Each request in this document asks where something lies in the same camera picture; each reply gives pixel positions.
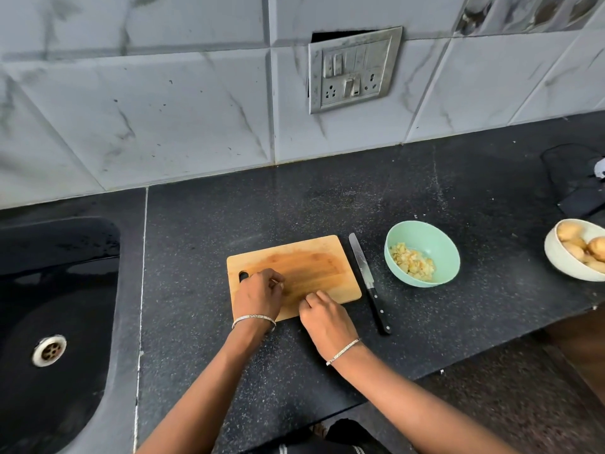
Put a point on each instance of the peeled potato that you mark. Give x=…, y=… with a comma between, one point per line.
x=567, y=230
x=574, y=251
x=598, y=248
x=596, y=266

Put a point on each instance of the person's right fingers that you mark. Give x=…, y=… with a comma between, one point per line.
x=314, y=300

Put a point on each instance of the wooden cutting board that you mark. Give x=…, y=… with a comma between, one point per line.
x=307, y=267

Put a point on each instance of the mint green bowl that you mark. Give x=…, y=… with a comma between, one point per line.
x=437, y=243

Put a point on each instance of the person's left hand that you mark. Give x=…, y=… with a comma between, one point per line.
x=257, y=295

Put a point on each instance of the black cloth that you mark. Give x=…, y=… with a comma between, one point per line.
x=572, y=177

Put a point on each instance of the chopped potato pieces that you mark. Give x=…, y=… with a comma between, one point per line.
x=413, y=263

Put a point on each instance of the grey switch socket plate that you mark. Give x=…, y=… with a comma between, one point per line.
x=352, y=70

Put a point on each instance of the black sink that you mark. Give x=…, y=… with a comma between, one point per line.
x=56, y=288

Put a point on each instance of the metal sink drain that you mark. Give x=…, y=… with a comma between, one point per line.
x=49, y=350

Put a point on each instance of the white bowl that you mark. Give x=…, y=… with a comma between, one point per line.
x=560, y=262

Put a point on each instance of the person's left fingers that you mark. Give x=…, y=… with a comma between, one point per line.
x=273, y=279

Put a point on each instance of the person's left forearm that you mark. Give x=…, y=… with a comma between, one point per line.
x=212, y=392

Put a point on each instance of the person's right forearm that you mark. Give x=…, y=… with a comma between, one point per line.
x=406, y=406

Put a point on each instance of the person's right hand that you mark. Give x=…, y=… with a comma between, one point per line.
x=328, y=323

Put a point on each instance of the silver bangle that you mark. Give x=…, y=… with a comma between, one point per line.
x=344, y=349
x=255, y=317

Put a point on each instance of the small white object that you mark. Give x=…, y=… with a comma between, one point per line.
x=600, y=168

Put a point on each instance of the person's dark clothing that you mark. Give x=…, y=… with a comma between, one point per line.
x=345, y=437

